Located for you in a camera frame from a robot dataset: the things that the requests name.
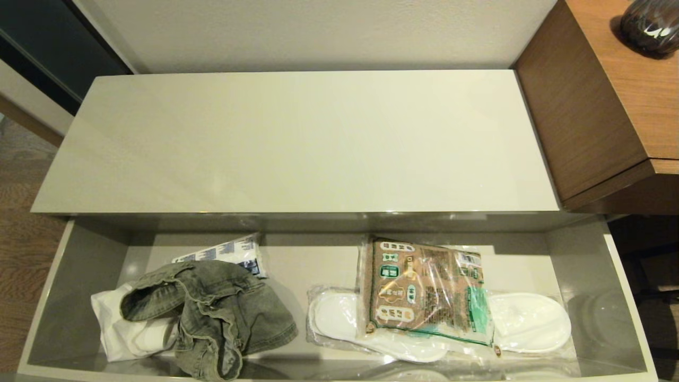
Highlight white cabinet drawer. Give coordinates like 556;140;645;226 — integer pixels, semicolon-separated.
15;212;658;382

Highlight grey denim jeans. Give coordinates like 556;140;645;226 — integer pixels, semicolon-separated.
120;260;299;381

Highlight white tissue pack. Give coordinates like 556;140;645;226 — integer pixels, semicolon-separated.
172;235;267;279

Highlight white slipper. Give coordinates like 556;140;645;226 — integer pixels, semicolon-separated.
309;291;451;364
488;293;573;354

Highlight brown printed snack bag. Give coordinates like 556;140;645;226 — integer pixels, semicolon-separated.
356;236;497;348

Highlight white cloth garment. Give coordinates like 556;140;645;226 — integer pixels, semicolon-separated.
90;283;181;362

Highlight clear plastic slipper bag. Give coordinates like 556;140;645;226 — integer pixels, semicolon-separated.
305;285;581;368

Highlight brown wooden desk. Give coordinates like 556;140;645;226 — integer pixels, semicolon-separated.
513;0;679;214

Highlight dark glass vase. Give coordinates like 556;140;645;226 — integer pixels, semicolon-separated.
620;0;679;58

